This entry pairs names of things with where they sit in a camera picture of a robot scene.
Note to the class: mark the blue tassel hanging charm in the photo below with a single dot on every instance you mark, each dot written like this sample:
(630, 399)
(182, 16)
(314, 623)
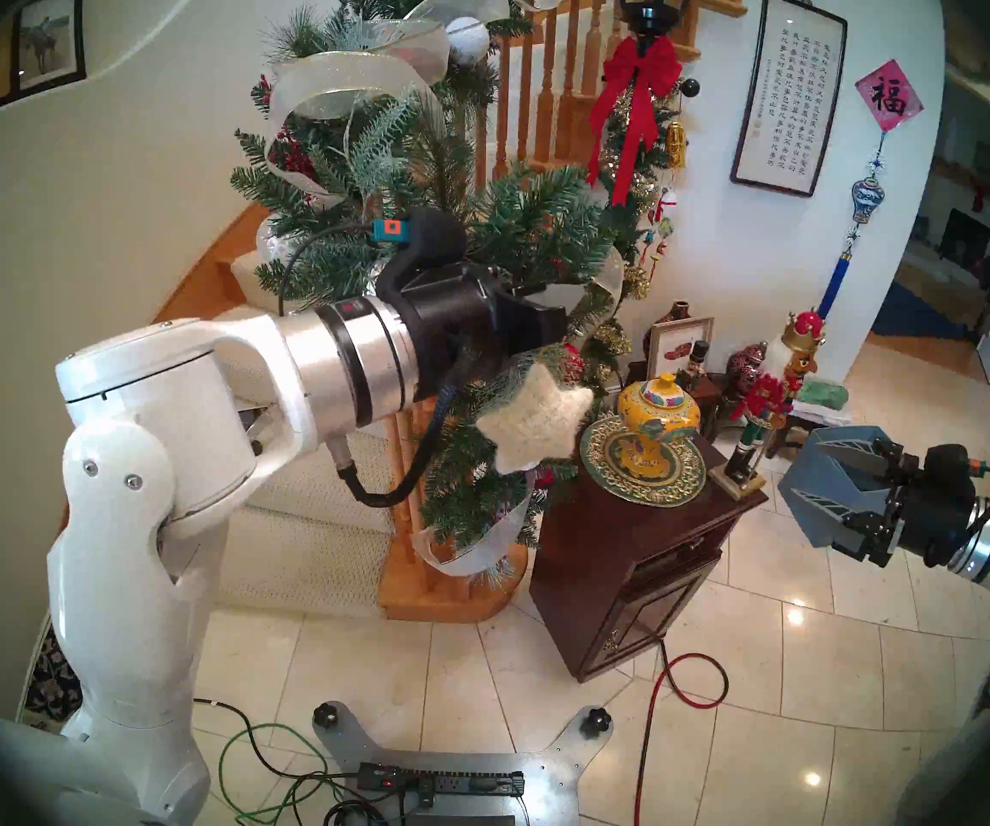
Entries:
(865, 200)

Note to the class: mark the clear frosted ball ornament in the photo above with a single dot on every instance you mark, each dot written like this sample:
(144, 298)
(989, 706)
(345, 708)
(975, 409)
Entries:
(269, 239)

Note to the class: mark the tall nutcracker soldier figure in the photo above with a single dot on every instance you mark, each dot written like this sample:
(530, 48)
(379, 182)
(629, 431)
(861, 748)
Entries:
(770, 394)

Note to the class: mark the white glitter star ornament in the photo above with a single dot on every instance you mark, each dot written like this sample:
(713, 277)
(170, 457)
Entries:
(538, 420)

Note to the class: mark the blue grey square bin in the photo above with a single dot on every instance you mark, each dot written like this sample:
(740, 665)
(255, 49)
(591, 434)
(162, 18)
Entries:
(813, 523)

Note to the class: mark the sheer white ribbon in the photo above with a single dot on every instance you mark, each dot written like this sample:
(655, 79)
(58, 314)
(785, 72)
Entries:
(473, 557)
(348, 71)

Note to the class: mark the framed horse picture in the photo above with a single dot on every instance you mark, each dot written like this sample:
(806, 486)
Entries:
(49, 37)

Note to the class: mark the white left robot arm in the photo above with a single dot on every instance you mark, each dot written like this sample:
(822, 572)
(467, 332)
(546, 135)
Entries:
(142, 506)

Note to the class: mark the red white hanging ornament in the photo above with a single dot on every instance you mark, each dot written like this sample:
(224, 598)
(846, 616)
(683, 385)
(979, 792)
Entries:
(665, 203)

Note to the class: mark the green gold tinsel garland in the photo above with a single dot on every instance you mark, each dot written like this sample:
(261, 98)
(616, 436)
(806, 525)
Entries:
(651, 188)

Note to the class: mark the black base knob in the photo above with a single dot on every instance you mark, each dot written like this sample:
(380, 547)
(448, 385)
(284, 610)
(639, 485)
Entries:
(327, 716)
(597, 720)

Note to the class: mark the dark floral patterned rug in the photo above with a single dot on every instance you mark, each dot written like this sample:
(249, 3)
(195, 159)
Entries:
(52, 687)

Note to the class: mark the large white ball ornament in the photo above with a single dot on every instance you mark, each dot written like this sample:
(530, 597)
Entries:
(467, 40)

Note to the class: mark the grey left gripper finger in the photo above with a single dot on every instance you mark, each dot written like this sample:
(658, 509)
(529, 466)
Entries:
(522, 293)
(538, 325)

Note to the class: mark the green gold decorative plate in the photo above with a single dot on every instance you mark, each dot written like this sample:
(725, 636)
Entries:
(602, 463)

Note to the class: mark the dark wood cabinet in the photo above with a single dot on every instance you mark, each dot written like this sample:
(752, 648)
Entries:
(624, 575)

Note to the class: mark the yellow porcelain lidded jar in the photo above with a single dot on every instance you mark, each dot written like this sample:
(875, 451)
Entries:
(658, 411)

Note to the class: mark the small framed red picture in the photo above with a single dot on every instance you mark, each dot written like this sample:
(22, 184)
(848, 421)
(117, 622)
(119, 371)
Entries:
(680, 348)

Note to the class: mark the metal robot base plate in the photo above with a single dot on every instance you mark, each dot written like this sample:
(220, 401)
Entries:
(555, 773)

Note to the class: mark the dark red cloisonne jar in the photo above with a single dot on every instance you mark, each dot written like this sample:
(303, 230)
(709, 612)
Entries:
(747, 368)

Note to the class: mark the red velvet bow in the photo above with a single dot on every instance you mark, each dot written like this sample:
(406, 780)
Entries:
(637, 67)

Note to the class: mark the black power strip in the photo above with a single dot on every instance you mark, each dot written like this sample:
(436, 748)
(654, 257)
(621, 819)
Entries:
(452, 781)

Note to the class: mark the carpeted wooden staircase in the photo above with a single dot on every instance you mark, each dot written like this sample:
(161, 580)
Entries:
(314, 532)

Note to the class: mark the small black hat nutcracker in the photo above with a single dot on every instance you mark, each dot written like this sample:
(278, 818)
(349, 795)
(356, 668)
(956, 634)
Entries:
(694, 364)

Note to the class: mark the clear plastic packaging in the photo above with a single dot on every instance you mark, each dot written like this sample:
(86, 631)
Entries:
(252, 422)

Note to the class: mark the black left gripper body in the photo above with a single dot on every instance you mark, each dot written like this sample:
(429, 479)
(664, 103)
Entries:
(447, 317)

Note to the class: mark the red diamond fu sign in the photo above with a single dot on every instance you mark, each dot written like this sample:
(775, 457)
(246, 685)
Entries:
(888, 95)

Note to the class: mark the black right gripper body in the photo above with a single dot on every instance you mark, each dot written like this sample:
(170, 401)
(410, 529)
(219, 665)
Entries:
(925, 506)

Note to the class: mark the gold bell ornament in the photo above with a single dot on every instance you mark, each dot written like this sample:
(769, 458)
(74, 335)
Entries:
(676, 144)

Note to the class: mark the green pine garland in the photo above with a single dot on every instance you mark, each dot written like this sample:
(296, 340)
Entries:
(503, 231)

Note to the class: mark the framed calligraphy scroll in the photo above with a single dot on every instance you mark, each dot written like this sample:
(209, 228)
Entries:
(787, 93)

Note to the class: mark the green jade piece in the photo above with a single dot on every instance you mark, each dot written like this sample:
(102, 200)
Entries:
(822, 394)

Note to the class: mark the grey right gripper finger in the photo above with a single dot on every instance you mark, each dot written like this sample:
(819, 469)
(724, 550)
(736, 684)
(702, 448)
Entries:
(835, 506)
(852, 454)

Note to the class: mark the dark slim vase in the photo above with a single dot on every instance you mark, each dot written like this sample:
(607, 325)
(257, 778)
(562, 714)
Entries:
(678, 311)

